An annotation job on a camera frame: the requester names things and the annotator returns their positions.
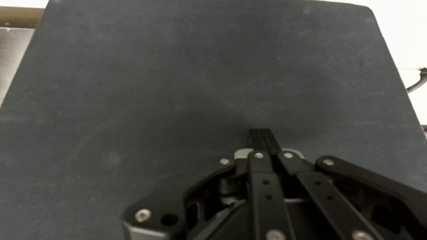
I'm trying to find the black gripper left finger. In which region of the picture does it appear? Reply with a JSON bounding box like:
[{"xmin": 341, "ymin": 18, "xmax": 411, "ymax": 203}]
[{"xmin": 121, "ymin": 128, "xmax": 299, "ymax": 240}]

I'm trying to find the thin black cable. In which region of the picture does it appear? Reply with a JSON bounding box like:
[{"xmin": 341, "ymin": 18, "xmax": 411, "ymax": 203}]
[{"xmin": 405, "ymin": 67, "xmax": 427, "ymax": 95}]

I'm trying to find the black fabric storage bin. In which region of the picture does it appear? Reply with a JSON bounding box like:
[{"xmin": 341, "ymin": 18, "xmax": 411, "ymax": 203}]
[{"xmin": 0, "ymin": 0, "xmax": 427, "ymax": 240}]

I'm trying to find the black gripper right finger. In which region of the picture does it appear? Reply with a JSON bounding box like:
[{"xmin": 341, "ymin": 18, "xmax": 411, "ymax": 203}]
[{"xmin": 265, "ymin": 128, "xmax": 427, "ymax": 240}]

